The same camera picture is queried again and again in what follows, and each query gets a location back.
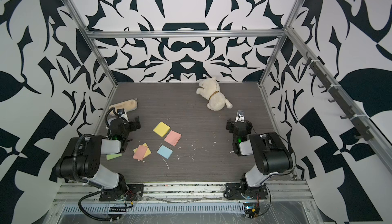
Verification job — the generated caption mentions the yellow memo pad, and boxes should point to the yellow memo pad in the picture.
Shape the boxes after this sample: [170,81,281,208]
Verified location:
[153,121,170,138]

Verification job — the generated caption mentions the pink memo pad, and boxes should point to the pink memo pad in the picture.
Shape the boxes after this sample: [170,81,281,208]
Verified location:
[164,130,182,146]

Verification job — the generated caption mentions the blue memo pad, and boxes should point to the blue memo pad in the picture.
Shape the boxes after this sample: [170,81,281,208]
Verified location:
[157,145,173,159]

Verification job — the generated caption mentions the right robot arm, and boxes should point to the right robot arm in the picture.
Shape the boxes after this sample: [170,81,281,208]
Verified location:
[226,119,294,193]

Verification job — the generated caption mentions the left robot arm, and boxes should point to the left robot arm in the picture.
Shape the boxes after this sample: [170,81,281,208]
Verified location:
[55,116,141,198]

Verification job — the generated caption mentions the green memo pad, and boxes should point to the green memo pad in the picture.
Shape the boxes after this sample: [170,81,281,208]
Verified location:
[106,153,122,161]

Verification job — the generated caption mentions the white plush dog toy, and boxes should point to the white plush dog toy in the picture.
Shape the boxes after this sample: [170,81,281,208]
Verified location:
[196,77,233,111]

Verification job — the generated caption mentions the small circuit board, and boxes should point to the small circuit board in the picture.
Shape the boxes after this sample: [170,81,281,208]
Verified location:
[244,202,260,219]

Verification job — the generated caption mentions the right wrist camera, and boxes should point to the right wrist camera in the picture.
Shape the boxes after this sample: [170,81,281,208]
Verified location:
[235,110,245,123]

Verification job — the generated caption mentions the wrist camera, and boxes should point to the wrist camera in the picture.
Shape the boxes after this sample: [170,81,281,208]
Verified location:
[116,109,129,121]
[235,110,245,123]

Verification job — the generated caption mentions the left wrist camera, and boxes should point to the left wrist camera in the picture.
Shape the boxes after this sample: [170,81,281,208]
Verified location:
[116,109,129,121]

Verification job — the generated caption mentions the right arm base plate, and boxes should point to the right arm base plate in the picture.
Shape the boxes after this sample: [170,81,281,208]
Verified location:
[224,183,268,200]

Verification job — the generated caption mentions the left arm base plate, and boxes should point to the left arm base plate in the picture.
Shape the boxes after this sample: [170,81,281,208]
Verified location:
[99,184,145,202]

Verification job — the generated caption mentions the black wall hook rack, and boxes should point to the black wall hook rack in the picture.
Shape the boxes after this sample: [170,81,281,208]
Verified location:
[303,52,374,141]

